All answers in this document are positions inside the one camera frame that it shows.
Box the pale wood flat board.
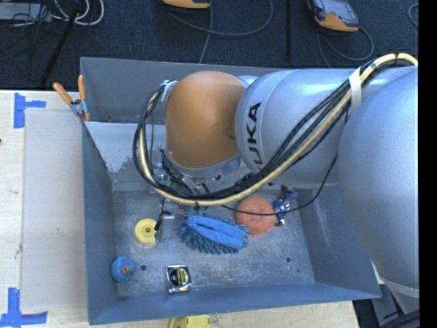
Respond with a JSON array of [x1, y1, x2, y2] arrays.
[[19, 107, 87, 316]]

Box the blue chenille cloth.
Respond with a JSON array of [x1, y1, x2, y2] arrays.
[[177, 212, 250, 256]]

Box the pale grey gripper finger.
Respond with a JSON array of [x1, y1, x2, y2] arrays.
[[159, 213, 176, 242]]

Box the blue round toy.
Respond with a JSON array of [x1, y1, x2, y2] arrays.
[[110, 256, 137, 284]]

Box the yellow ring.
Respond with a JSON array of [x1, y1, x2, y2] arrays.
[[134, 218, 158, 247]]

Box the blue toy figure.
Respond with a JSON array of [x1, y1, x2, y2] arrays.
[[272, 185, 299, 228]]

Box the orange foam ball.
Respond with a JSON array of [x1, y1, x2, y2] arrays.
[[234, 196, 277, 236]]

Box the grey metal bin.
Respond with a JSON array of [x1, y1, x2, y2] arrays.
[[79, 56, 383, 326]]

